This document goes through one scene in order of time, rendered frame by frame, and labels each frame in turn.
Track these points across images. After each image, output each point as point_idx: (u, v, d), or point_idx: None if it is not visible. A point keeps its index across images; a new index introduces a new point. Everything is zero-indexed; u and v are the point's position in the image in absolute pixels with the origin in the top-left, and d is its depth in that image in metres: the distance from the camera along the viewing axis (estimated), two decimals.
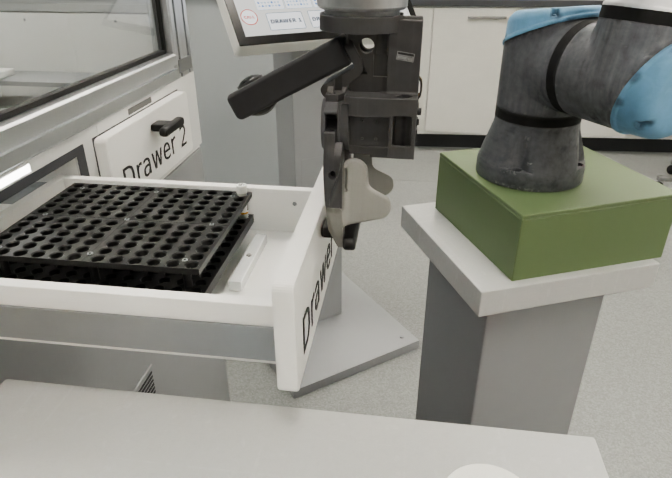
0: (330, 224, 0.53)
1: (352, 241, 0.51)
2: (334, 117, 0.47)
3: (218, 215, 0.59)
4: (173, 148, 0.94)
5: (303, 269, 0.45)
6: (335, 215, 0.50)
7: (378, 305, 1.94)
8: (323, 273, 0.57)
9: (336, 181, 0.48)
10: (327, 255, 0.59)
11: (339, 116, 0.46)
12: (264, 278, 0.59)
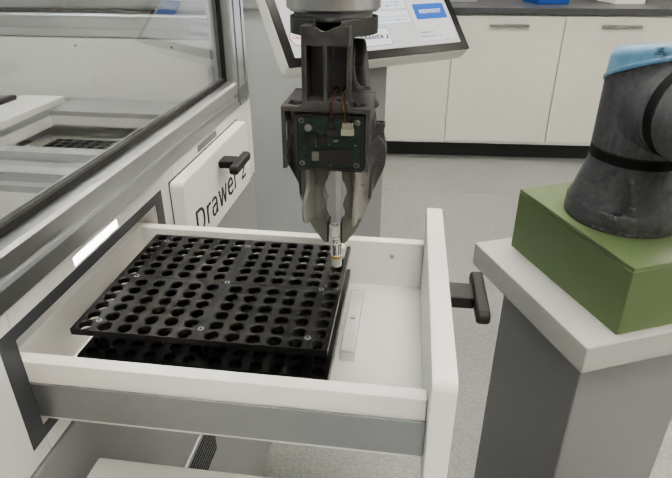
0: (330, 216, 0.55)
1: (488, 315, 0.47)
2: None
3: (324, 277, 0.54)
4: (235, 182, 0.90)
5: (454, 357, 0.41)
6: (303, 200, 0.54)
7: None
8: None
9: (294, 166, 0.52)
10: None
11: None
12: (373, 344, 0.55)
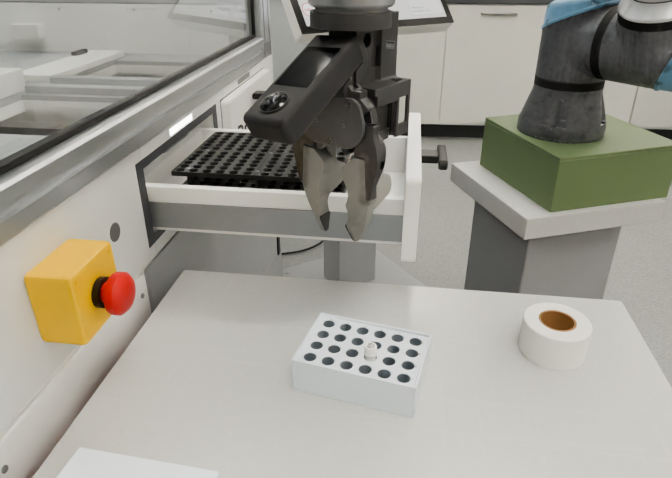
0: (346, 224, 0.53)
1: (446, 162, 0.71)
2: (367, 112, 0.48)
3: (337, 150, 0.79)
4: None
5: None
6: (371, 206, 0.52)
7: (407, 273, 2.14)
8: None
9: (377, 172, 0.50)
10: None
11: (370, 110, 0.48)
12: None
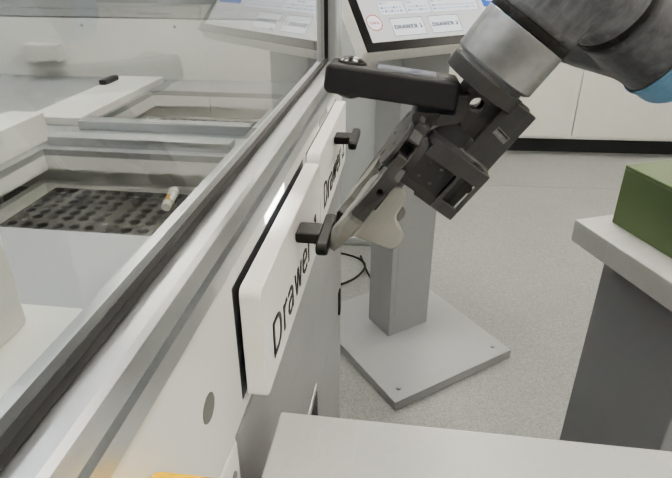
0: (335, 225, 0.53)
1: (324, 246, 0.52)
2: (412, 146, 0.47)
3: None
4: (339, 160, 0.91)
5: (272, 275, 0.46)
6: (353, 224, 0.50)
7: (461, 313, 1.91)
8: (298, 277, 0.58)
9: (377, 199, 0.48)
10: (303, 260, 0.60)
11: (417, 148, 0.47)
12: None
